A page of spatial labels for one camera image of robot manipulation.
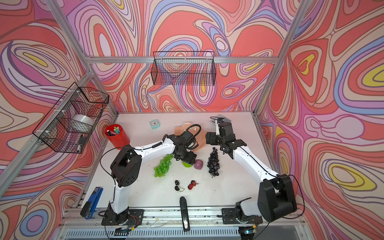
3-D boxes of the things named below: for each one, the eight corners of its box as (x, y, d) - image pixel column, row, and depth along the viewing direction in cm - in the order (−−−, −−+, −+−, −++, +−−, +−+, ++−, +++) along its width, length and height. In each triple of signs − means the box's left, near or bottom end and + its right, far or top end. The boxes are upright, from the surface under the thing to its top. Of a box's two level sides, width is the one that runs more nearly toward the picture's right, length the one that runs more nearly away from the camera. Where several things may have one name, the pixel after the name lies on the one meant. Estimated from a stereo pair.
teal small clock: (151, 129, 111) (151, 128, 109) (150, 123, 115) (149, 121, 114) (160, 127, 112) (160, 125, 111) (158, 120, 117) (158, 119, 115)
